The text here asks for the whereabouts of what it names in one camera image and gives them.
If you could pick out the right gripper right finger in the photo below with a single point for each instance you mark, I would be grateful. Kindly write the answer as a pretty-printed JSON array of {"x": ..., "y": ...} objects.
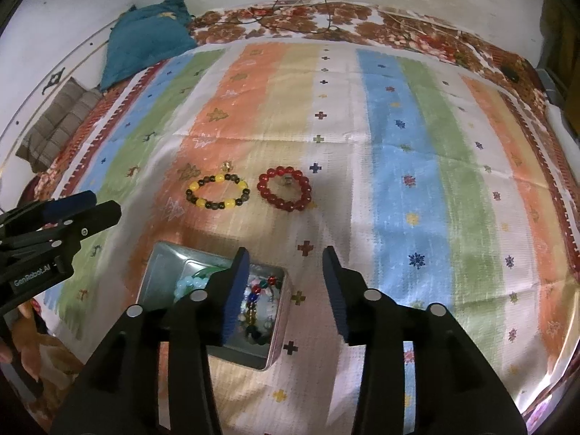
[{"x": 456, "y": 389}]

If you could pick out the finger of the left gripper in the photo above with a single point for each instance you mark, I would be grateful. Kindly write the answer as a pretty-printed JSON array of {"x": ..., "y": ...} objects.
[
  {"x": 83, "y": 224},
  {"x": 35, "y": 215}
]

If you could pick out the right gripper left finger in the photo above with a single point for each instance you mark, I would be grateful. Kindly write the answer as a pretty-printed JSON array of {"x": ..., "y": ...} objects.
[{"x": 150, "y": 373}]

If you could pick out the green jade bangle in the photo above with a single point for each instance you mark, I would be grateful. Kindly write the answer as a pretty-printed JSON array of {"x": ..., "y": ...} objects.
[{"x": 206, "y": 273}]

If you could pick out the person's left hand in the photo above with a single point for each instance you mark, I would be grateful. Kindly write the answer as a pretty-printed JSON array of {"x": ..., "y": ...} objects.
[{"x": 25, "y": 339}]

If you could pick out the silver metal tin box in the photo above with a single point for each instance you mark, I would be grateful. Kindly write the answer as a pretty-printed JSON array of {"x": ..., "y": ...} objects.
[{"x": 257, "y": 340}]

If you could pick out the teal quilted blanket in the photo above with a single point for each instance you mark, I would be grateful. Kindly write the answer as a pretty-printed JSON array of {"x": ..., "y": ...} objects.
[{"x": 145, "y": 36}]

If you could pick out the striped colourful bed cover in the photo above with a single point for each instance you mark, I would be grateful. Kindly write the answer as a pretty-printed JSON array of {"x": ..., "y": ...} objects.
[{"x": 433, "y": 183}]

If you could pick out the floral brown bed sheet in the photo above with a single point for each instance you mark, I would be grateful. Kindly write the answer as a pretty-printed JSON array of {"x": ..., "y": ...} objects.
[{"x": 366, "y": 24}]

